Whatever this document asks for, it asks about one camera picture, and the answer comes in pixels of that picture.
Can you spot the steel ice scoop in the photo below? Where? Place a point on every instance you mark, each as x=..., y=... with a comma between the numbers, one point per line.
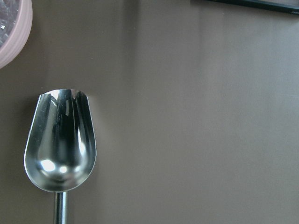
x=60, y=152

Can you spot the pink bowl of ice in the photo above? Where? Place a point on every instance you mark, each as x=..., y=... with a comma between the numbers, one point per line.
x=15, y=25

